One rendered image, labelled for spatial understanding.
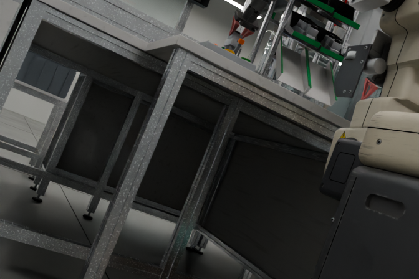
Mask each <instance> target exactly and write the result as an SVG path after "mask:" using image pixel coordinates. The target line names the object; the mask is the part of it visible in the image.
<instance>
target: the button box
mask: <svg viewBox="0 0 419 279"><path fill-rule="evenodd" d="M200 45H202V46H204V47H206V48H208V49H210V50H212V51H214V52H216V53H217V54H219V55H222V56H223V57H226V58H227V59H229V60H232V61H233V62H236V63H237V64H239V65H241V66H243V67H245V68H247V69H249V70H251V71H253V72H254V71H255V69H256V65H253V64H252V63H251V62H248V61H247V60H244V59H242V58H240V57H238V56H237V55H235V54H233V53H231V52H229V51H227V50H224V49H223V48H221V47H219V46H217V45H215V44H213V43H211V42H210V41H204V42H200Z"/></svg>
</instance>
